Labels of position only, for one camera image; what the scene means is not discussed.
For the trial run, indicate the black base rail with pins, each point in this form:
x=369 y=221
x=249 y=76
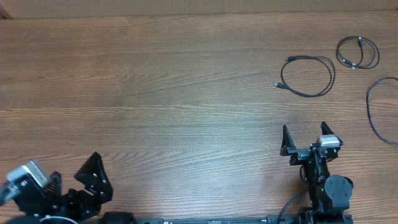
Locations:
x=270 y=219

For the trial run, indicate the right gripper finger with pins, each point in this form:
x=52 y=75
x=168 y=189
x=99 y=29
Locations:
x=287 y=146
x=327 y=131

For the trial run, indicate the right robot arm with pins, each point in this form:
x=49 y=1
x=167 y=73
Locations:
x=329 y=194

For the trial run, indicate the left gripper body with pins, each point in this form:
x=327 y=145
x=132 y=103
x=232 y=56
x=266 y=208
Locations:
x=72 y=207

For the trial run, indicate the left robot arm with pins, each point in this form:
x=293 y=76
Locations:
x=107 y=218

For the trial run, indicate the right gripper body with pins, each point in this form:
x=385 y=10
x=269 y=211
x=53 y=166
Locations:
x=304 y=152

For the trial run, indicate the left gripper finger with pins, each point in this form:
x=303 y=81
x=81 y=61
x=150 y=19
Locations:
x=92 y=175
x=54 y=188

